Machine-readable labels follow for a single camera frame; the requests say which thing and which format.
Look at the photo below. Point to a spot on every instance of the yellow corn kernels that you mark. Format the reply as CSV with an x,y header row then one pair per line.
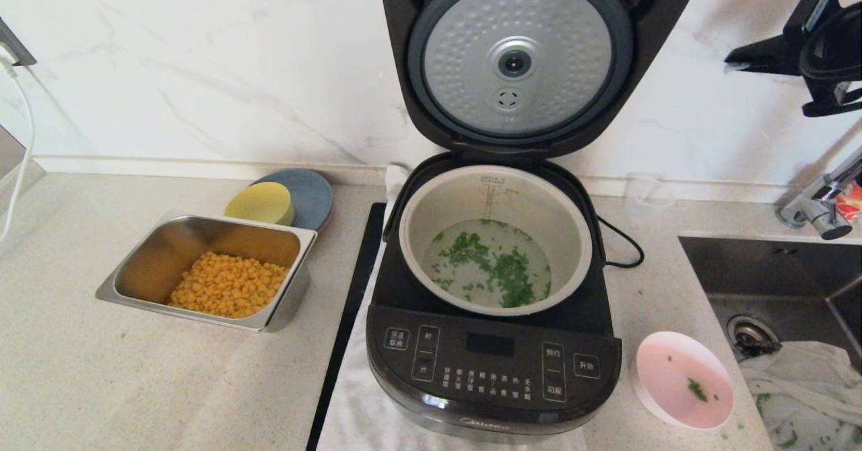
x,y
229,286

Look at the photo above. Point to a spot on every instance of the grey metal panel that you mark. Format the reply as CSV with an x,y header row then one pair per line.
x,y
10,161

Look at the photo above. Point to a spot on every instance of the black rice cooker lid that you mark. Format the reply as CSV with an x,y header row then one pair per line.
x,y
518,101

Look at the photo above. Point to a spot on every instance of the pink bowl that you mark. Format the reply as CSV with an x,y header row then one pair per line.
x,y
667,384

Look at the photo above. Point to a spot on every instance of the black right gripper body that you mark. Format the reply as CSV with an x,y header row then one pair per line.
x,y
832,54

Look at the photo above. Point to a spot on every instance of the blue grey plate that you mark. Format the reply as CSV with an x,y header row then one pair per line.
x,y
313,195

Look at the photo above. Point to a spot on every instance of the dark wall socket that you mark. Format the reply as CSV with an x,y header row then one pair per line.
x,y
17,47

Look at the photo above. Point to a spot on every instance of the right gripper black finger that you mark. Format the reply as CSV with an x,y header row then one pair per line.
x,y
771,52
774,71

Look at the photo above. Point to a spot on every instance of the grey inner cooking pot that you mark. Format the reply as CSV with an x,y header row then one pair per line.
x,y
431,215

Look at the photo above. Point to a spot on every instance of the clear plastic measuring cup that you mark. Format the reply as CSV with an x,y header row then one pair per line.
x,y
646,198

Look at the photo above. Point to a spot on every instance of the chrome faucet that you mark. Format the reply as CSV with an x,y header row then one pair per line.
x,y
818,212

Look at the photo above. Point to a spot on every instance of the metal sink drain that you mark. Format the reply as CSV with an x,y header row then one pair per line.
x,y
747,333

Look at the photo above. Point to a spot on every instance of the stainless steel tray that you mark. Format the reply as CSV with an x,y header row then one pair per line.
x,y
161,249

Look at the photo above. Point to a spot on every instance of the white towel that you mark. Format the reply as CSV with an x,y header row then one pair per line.
x,y
357,404

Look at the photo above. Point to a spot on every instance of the red orange packet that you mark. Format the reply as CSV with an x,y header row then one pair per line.
x,y
850,205

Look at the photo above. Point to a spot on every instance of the chopped green scallions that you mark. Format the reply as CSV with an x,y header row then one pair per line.
x,y
491,266

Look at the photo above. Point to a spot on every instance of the yellow bowl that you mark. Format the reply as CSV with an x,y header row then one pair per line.
x,y
259,203

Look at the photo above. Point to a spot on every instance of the white cloth with green bits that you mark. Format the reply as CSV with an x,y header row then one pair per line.
x,y
801,384

